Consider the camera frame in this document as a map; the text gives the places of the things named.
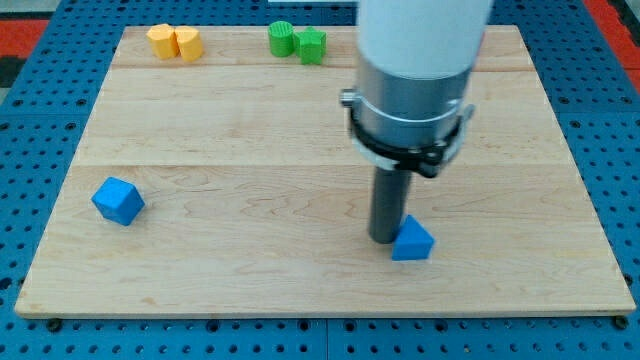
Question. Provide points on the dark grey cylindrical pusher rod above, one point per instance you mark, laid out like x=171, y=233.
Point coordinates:
x=388, y=203

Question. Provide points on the green cylinder block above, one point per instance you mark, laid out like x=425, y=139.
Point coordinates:
x=280, y=34

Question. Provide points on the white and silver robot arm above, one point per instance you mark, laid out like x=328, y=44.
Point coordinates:
x=407, y=109

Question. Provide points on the blue perforated base mat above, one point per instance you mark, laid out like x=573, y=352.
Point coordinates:
x=54, y=59

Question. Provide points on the green star block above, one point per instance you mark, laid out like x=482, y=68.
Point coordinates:
x=310, y=46

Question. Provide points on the light wooden board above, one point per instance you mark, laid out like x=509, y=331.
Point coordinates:
x=257, y=203

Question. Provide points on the yellow hexagon block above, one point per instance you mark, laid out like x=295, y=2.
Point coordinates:
x=162, y=41

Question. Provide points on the yellow half-cylinder block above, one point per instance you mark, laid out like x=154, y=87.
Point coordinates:
x=189, y=43

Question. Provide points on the blue cube block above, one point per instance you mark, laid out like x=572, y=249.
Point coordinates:
x=118, y=201

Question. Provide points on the blue triangle block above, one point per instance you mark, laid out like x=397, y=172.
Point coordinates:
x=413, y=241

